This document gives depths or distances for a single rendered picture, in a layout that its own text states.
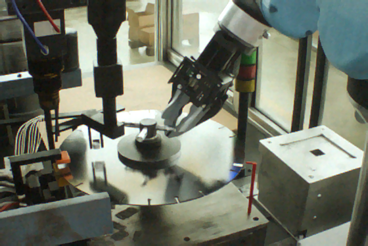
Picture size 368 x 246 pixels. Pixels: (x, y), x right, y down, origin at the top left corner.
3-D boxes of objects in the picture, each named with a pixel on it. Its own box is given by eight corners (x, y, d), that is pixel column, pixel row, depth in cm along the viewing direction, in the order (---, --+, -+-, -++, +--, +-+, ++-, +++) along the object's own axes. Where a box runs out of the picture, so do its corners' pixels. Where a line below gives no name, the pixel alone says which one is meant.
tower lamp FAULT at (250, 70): (248, 71, 103) (248, 58, 102) (259, 77, 99) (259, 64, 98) (230, 73, 101) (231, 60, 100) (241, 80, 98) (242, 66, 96)
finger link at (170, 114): (140, 131, 76) (171, 86, 73) (156, 123, 82) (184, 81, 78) (156, 143, 76) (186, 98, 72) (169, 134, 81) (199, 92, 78)
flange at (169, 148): (150, 173, 74) (149, 160, 73) (104, 150, 81) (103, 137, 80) (194, 148, 82) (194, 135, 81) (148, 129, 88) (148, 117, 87)
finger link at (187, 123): (156, 143, 76) (186, 98, 72) (169, 134, 81) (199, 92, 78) (170, 155, 75) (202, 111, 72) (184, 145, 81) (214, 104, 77)
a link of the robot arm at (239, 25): (238, 0, 73) (278, 29, 72) (223, 22, 75) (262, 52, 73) (225, -2, 66) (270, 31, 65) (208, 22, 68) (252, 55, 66)
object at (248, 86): (248, 84, 104) (248, 72, 103) (258, 91, 101) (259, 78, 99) (230, 87, 103) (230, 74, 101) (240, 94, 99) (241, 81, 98)
